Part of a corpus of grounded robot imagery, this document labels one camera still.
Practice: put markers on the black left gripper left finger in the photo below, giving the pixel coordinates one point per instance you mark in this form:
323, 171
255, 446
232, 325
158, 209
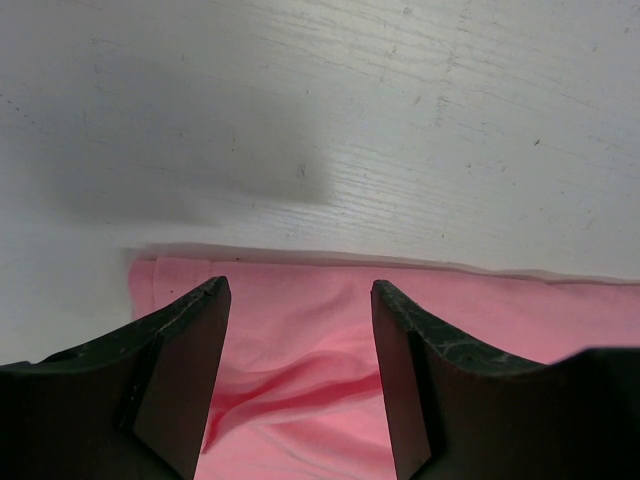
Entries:
131, 404

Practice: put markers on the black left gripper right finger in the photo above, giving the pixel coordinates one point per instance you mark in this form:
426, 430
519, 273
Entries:
459, 408

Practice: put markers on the pink t-shirt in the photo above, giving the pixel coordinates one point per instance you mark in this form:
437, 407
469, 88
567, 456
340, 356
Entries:
298, 393

